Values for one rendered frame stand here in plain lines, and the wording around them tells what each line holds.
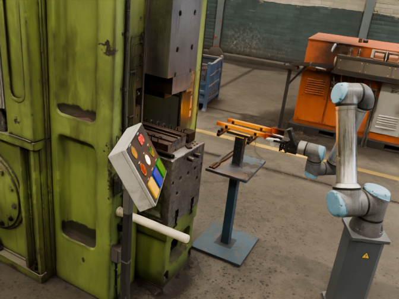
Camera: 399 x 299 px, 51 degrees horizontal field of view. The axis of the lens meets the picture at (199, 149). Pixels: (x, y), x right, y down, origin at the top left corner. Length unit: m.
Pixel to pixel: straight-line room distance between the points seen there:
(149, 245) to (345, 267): 1.19
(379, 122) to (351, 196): 3.50
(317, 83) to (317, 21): 4.15
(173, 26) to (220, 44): 8.28
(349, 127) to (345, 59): 3.20
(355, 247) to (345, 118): 0.74
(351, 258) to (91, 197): 1.54
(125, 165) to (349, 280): 1.58
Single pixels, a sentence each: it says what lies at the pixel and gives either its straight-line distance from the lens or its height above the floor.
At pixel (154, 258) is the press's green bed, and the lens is 2.70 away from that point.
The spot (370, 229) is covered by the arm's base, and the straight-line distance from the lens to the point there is 2.56.
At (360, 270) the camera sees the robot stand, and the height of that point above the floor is 0.37.
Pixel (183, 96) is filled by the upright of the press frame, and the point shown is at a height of 1.15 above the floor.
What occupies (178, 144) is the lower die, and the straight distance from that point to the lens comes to 2.42.
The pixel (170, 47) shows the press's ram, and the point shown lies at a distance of 2.13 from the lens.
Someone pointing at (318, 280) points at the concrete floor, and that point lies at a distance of 3.13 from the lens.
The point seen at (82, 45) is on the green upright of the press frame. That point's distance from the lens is 2.20.
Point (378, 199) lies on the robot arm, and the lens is 2.48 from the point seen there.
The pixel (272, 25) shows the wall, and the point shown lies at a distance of 9.98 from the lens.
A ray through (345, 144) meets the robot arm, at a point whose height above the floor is 1.10.
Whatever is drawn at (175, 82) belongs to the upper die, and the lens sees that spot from 2.23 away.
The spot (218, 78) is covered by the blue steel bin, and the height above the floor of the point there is 0.38.
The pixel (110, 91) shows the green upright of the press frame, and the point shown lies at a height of 1.32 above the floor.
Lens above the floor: 1.87
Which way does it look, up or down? 23 degrees down
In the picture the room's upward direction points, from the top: 6 degrees clockwise
